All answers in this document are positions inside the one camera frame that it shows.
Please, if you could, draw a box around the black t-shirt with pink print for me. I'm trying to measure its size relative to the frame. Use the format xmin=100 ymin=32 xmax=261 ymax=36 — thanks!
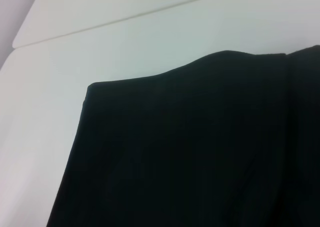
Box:
xmin=46 ymin=44 xmax=320 ymax=227

